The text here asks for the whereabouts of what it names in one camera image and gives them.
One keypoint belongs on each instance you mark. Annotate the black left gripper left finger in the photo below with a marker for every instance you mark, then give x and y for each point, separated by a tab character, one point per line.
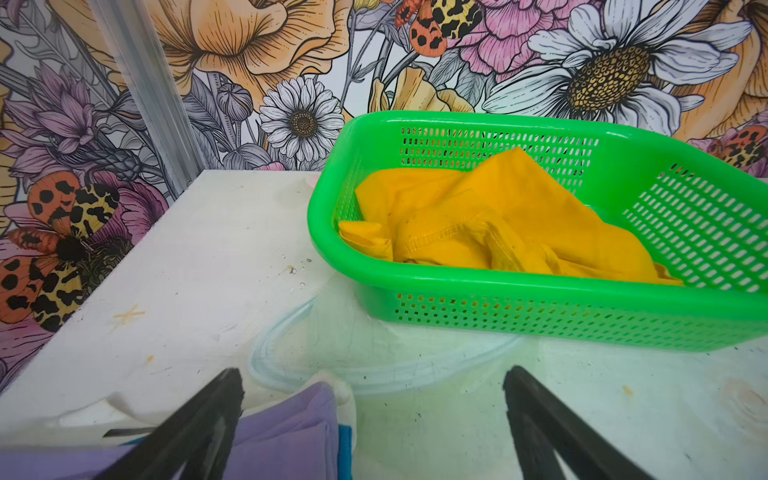
194	442

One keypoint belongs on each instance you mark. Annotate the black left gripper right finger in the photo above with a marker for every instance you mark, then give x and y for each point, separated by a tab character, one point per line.
546	432

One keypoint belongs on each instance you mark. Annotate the yellow t shirt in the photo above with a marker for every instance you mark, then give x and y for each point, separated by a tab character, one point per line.
508	214

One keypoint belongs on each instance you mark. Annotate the folded purple t shirt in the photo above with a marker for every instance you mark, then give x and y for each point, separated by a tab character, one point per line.
295	439

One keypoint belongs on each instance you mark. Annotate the green plastic basket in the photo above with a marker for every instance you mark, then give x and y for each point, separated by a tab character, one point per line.
702	219

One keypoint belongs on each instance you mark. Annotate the left aluminium corner post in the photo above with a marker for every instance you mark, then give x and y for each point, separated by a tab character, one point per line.
135	45

